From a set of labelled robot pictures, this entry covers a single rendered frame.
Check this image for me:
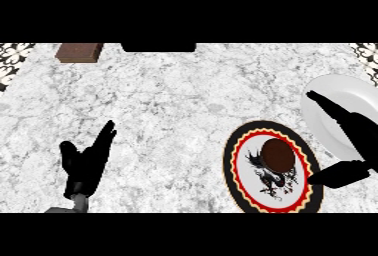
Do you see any plain white plate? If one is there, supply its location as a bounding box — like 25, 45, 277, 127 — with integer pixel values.
300, 74, 378, 162

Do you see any brown chocolate cupcake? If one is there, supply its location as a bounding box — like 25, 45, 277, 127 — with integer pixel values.
258, 137, 297, 174

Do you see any black appliance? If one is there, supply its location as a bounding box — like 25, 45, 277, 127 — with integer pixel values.
119, 43, 198, 53

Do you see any brown wooden block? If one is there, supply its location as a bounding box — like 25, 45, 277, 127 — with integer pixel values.
53, 43, 105, 64

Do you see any black red patterned plate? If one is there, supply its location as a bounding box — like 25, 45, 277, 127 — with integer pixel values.
221, 120, 326, 214

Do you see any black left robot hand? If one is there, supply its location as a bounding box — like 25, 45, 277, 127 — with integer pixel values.
57, 119, 118, 200

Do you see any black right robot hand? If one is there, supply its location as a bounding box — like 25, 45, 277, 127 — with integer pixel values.
304, 90, 378, 190

